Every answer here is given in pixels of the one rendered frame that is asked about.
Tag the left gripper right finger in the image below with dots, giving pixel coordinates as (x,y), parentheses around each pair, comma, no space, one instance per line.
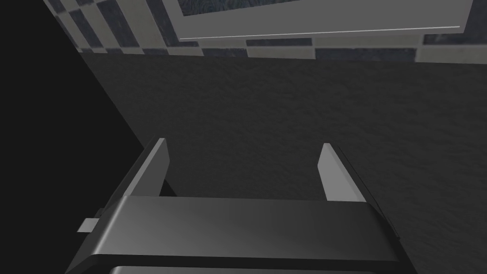
(340,177)

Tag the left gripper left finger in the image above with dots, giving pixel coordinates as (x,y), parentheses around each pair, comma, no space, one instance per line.
(149,173)

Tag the grey framed window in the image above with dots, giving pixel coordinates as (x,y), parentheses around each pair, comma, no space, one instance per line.
(323,19)

